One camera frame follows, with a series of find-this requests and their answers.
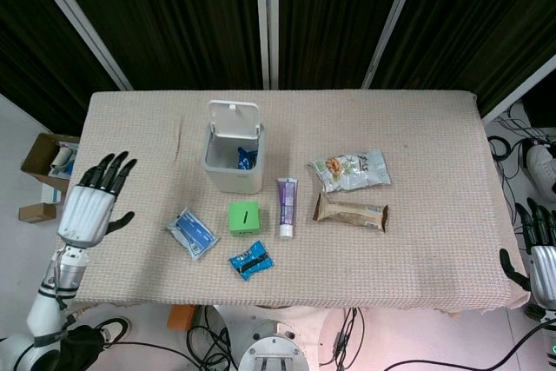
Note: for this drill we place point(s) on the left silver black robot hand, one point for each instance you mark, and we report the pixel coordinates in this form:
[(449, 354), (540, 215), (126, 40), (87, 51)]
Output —
[(84, 214)]

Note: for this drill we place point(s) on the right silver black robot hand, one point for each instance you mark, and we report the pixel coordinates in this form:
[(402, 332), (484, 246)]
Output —
[(545, 266)]

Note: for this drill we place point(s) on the dark blue snack wrapper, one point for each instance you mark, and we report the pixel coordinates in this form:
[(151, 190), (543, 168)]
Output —
[(245, 160)]

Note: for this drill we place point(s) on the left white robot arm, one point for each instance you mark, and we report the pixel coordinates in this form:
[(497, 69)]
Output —
[(43, 310)]

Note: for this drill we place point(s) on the grey round robot base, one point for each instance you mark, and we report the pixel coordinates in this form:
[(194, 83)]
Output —
[(271, 349)]

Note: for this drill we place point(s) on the white trash bin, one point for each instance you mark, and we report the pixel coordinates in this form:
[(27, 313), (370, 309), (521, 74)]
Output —
[(234, 180)]

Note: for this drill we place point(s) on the white blue flat box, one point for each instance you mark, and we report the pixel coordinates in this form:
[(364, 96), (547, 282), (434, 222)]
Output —
[(56, 194)]

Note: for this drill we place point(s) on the small closed cardboard box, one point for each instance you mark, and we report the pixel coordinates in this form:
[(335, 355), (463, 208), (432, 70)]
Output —
[(37, 213)]

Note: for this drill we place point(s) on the light blue white packet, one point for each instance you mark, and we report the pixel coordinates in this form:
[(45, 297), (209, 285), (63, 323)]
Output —
[(193, 234)]

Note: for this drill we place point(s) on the orange block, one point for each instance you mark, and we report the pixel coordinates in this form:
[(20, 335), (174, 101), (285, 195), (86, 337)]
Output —
[(180, 318)]

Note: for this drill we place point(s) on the beige waffle tablecloth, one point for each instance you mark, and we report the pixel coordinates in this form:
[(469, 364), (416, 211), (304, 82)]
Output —
[(391, 266)]

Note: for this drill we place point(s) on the green foam cube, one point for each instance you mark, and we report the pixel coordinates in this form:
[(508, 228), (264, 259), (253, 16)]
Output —
[(244, 216)]

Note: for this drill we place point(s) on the dark curtain panel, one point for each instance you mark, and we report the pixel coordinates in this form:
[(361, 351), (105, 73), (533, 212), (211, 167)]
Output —
[(174, 19), (478, 15), (334, 19), (35, 49)]

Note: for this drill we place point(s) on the blue packet with black tape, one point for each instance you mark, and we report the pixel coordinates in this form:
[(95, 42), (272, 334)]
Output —
[(252, 261)]

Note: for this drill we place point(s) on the purple toothpaste tube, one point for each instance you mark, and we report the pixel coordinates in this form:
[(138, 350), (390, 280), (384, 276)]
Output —
[(286, 206)]

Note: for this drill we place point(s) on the brown snack bar wrapper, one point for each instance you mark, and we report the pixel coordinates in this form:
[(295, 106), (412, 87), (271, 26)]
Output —
[(347, 212)]

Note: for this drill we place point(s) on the silver green snack bag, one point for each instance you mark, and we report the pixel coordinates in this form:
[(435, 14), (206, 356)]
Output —
[(352, 171)]

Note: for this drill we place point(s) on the white frame post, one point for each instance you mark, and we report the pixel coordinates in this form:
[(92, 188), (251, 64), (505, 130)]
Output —
[(78, 15), (517, 90), (261, 19), (273, 19), (395, 19)]

